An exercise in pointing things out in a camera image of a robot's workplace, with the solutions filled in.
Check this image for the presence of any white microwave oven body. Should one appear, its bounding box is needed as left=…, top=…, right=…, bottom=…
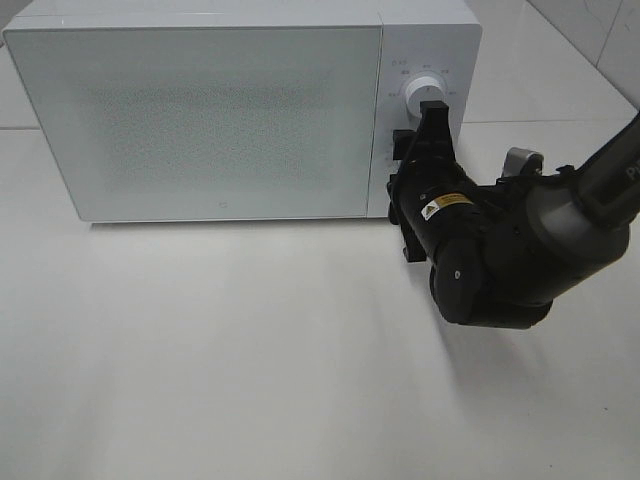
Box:
left=2, top=1, right=482, bottom=222

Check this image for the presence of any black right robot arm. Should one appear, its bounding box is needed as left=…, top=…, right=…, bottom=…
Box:
left=387, top=101, right=639, bottom=329

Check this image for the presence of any white microwave door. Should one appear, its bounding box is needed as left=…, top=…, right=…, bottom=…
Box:
left=6, top=27, right=380, bottom=223

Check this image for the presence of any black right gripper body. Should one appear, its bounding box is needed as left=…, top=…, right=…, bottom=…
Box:
left=387, top=144, right=493, bottom=280

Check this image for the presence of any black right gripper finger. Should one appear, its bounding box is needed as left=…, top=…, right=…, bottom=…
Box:
left=392, top=129, right=415, bottom=161
left=413, top=100, right=455, bottom=158

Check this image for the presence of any white upper power knob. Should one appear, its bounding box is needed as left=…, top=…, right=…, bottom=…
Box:
left=402, top=72, right=446, bottom=119

